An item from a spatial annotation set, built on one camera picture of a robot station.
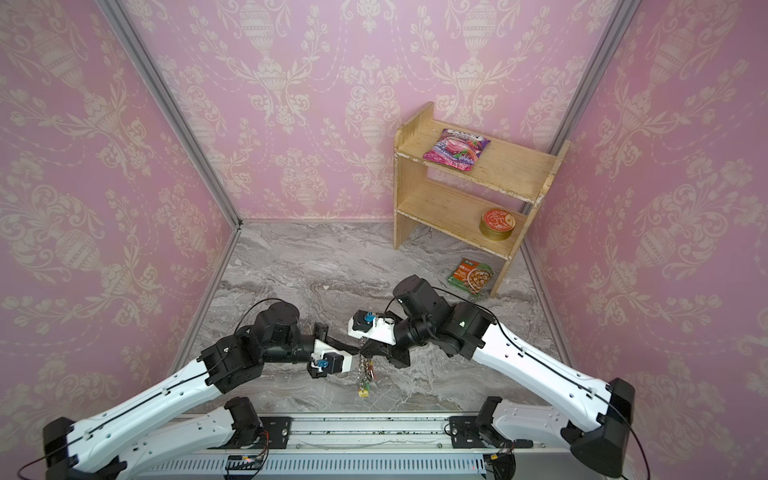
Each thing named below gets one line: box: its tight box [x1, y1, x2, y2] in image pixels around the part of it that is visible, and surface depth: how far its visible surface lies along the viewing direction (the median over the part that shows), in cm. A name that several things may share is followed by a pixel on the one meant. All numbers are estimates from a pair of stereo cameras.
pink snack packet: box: [423, 128, 491, 172], surface depth 76 cm
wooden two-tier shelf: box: [394, 102, 571, 297], surface depth 83 cm
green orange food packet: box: [447, 258, 494, 295], surface depth 105 cm
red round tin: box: [479, 208, 516, 241], surface depth 89 cm
